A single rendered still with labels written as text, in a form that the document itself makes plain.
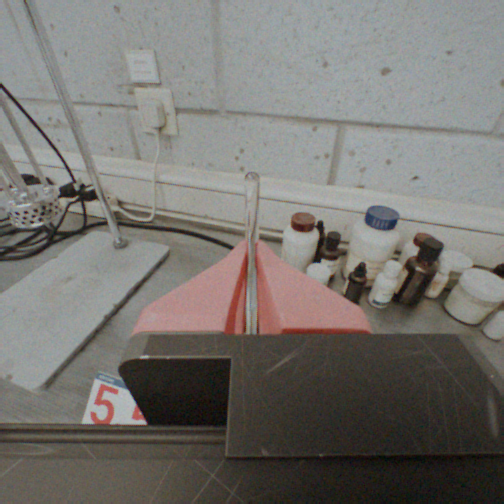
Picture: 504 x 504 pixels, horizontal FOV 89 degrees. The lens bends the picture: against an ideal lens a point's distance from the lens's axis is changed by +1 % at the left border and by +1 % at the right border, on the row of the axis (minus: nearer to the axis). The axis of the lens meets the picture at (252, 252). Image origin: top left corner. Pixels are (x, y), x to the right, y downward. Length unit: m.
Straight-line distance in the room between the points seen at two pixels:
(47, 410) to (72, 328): 0.11
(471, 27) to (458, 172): 0.20
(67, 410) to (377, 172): 0.58
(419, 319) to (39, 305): 0.59
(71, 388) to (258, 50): 0.56
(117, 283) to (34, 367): 0.16
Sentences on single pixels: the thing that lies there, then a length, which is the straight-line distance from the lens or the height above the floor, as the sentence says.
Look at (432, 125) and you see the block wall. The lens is 0.53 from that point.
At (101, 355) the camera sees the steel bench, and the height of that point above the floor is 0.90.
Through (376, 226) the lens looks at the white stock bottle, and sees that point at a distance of 0.43.
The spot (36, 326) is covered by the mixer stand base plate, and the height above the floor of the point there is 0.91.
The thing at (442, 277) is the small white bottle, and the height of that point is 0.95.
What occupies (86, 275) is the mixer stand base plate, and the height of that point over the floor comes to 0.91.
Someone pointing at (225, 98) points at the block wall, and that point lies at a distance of 0.56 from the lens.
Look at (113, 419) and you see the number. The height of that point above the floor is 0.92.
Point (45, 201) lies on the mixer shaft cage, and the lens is 0.43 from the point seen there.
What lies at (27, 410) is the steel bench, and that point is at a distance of 0.43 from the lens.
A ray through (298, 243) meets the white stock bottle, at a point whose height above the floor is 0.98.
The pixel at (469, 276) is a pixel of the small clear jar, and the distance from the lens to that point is 0.50.
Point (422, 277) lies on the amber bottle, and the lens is 0.46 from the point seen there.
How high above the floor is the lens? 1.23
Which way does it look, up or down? 38 degrees down
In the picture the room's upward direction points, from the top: straight up
